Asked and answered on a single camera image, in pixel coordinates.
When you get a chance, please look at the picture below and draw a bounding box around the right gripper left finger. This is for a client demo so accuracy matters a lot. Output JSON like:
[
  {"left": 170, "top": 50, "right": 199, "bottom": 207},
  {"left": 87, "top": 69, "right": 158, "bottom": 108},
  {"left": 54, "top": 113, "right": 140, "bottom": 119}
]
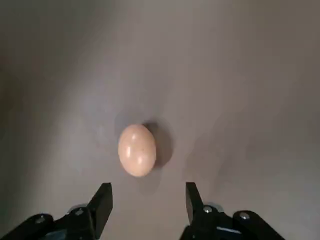
[{"left": 0, "top": 182, "right": 114, "bottom": 240}]

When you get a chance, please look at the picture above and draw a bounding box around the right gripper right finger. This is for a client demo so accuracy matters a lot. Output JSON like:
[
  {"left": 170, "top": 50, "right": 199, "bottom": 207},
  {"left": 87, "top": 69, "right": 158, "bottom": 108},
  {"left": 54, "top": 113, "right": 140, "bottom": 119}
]
[{"left": 179, "top": 182, "right": 283, "bottom": 240}]

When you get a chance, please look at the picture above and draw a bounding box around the brown egg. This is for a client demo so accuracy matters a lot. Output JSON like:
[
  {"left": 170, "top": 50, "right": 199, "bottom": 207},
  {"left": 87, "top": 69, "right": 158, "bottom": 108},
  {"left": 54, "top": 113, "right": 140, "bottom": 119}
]
[{"left": 117, "top": 124, "right": 157, "bottom": 178}]

